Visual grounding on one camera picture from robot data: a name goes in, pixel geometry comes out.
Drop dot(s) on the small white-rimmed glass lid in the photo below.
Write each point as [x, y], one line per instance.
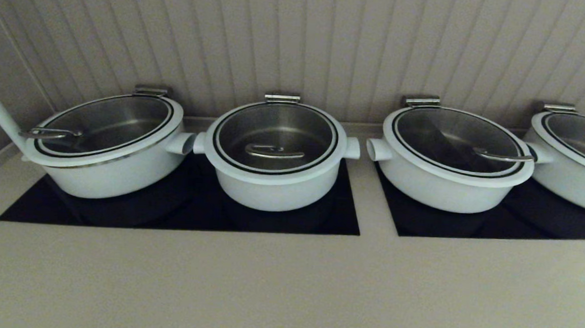
[274, 133]

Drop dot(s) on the small white pot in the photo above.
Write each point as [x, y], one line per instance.
[281, 196]

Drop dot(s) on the large white pot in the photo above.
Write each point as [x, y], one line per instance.
[571, 191]
[111, 182]
[436, 194]

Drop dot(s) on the large white-rimmed glass lid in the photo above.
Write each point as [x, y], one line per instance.
[449, 137]
[104, 124]

